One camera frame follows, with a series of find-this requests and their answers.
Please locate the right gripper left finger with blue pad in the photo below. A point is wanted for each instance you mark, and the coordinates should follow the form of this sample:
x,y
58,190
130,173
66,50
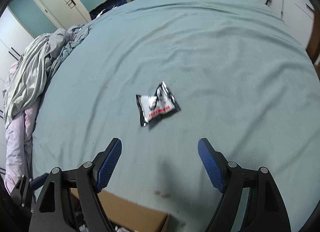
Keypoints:
x,y
54,210

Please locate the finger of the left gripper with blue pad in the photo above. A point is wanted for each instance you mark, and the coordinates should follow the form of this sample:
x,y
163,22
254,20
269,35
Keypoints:
x,y
38,181

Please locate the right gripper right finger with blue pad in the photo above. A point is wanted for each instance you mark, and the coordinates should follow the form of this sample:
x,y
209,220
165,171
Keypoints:
x,y
265,209

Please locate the brown cardboard box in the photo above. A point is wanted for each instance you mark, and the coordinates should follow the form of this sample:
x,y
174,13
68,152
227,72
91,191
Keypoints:
x,y
124,214

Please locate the black white deer snack packet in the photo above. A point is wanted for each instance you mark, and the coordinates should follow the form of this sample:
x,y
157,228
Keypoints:
x,y
157,106

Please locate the lilac duvet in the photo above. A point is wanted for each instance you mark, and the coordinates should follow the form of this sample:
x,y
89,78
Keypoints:
x,y
19,141

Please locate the teal bed sheet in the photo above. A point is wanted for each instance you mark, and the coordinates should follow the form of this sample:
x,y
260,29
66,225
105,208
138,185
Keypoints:
x,y
241,80

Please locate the grey crumpled blanket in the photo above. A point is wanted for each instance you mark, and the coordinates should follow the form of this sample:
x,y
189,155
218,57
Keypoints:
x,y
41,59

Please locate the white wardrobe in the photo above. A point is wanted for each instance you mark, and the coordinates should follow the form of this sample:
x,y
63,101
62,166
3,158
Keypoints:
x,y
14,39

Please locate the brown wooden furniture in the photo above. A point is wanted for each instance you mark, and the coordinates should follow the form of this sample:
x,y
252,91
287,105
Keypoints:
x,y
313,45

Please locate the white door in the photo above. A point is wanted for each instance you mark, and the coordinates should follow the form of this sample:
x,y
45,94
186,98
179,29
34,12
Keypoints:
x,y
64,13

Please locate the white cabinet with black handles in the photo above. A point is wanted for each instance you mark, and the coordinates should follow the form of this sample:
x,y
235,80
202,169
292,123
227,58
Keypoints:
x,y
297,14

